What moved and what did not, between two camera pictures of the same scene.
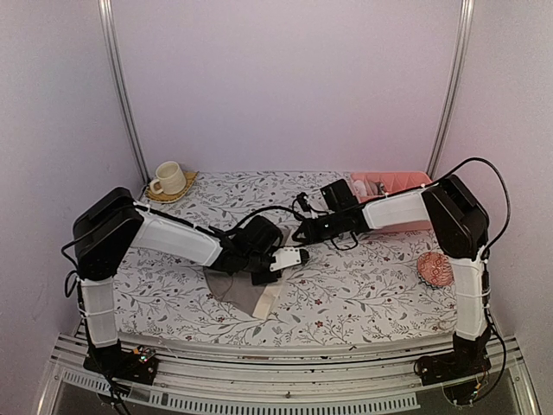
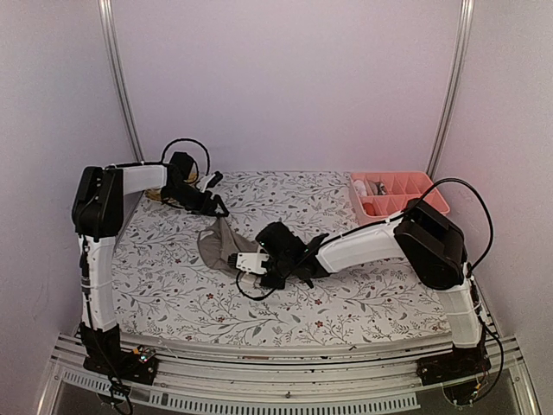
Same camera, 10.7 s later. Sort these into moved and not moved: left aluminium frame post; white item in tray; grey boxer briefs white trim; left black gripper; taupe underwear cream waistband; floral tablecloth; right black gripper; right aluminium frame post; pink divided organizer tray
Moved: left black gripper; right black gripper; taupe underwear cream waistband
Not moved: left aluminium frame post; pink divided organizer tray; floral tablecloth; right aluminium frame post; white item in tray; grey boxer briefs white trim
